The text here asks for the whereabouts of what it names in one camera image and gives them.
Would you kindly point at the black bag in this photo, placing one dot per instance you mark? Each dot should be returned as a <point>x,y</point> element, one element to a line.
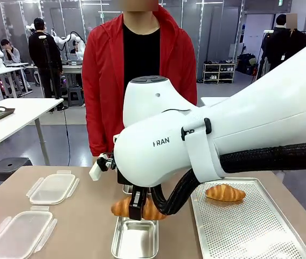
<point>246,63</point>

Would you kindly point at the grey background workbench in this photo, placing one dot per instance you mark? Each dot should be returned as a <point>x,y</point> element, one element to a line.
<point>70,67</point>

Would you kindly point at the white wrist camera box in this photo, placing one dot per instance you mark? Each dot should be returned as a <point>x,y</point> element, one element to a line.
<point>95,171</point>

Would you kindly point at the grey metal stool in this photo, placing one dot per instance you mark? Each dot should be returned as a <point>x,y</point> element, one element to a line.
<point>10,164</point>

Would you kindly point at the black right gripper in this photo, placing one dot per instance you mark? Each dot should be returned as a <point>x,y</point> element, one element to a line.
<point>122,180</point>

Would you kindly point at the perforated metal baking tray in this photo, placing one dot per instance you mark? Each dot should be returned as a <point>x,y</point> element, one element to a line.
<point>236,229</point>

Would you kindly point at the clear plastic clip lid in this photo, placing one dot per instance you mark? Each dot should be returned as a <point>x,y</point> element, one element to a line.
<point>52,189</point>
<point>18,234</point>

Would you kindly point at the white shoe rack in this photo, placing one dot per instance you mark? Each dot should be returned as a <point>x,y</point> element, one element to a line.
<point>219,71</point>

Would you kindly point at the stainless steel rectangular container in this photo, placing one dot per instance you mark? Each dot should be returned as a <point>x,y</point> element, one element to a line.
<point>134,237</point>
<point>126,189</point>

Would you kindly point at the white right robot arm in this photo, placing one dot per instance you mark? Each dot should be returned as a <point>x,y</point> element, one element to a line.
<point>250,121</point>

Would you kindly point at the person's right forearm red sleeve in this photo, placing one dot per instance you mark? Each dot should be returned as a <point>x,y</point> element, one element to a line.
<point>96,129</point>

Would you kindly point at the grey step stool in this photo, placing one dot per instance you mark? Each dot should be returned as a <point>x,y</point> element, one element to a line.
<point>75,95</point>

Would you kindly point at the golden brown croissant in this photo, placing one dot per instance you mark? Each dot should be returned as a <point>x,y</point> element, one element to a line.
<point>225,193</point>
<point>120,207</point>

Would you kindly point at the standing person in black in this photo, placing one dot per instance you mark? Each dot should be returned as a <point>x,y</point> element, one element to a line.
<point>45,54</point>

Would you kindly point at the person in red jacket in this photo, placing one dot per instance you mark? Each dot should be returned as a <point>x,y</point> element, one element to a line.
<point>142,54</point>

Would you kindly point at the white rounded table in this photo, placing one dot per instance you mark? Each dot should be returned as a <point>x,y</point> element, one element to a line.
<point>212,100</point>

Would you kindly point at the seated person in grey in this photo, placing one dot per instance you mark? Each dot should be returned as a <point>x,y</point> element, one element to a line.
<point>10,54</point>

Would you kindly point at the person in black coat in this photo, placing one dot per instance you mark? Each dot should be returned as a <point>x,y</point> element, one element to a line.
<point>285,46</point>

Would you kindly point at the white side table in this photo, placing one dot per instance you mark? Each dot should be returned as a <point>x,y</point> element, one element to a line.
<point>13,126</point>

